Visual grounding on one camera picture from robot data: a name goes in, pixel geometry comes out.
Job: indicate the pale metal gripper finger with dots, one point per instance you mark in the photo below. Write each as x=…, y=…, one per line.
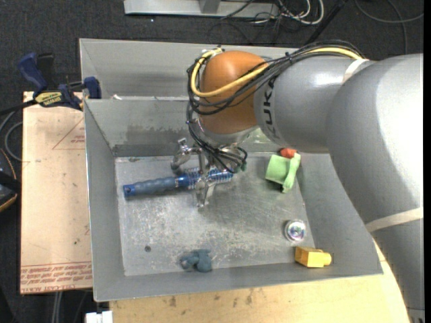
x=202, y=194
x=179, y=161

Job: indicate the small orange-red toy food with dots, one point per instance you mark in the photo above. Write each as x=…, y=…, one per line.
x=287, y=152

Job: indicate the grey metal bin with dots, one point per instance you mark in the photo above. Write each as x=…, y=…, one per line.
x=235, y=220

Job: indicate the green cloth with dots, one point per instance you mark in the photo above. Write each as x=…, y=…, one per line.
x=281, y=172

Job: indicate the brown cardboard board, red print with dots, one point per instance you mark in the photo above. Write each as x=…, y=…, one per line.
x=54, y=197

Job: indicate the grey-blue toy animal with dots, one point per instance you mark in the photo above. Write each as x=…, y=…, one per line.
x=198, y=261

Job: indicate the yellow block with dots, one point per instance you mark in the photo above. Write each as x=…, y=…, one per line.
x=311, y=257

